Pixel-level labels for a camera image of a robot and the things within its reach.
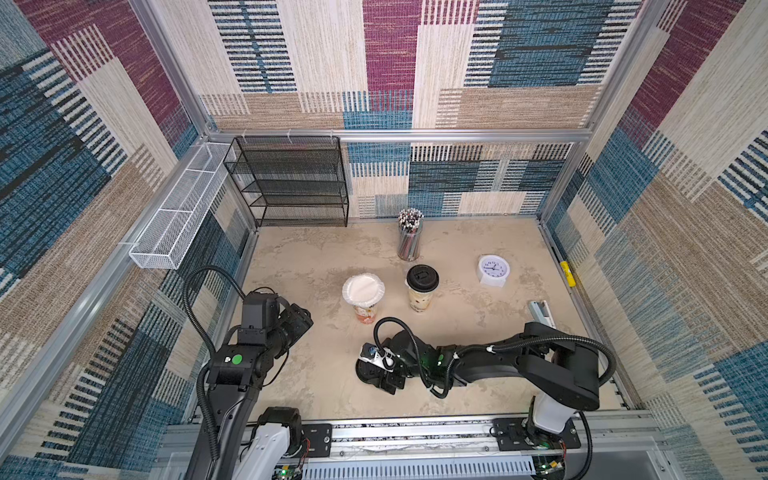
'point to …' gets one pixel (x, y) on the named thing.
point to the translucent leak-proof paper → (363, 290)
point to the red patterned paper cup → (365, 314)
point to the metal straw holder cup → (409, 234)
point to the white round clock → (493, 270)
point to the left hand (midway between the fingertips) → (305, 317)
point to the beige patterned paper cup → (419, 301)
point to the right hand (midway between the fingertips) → (380, 364)
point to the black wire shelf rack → (292, 181)
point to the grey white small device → (542, 313)
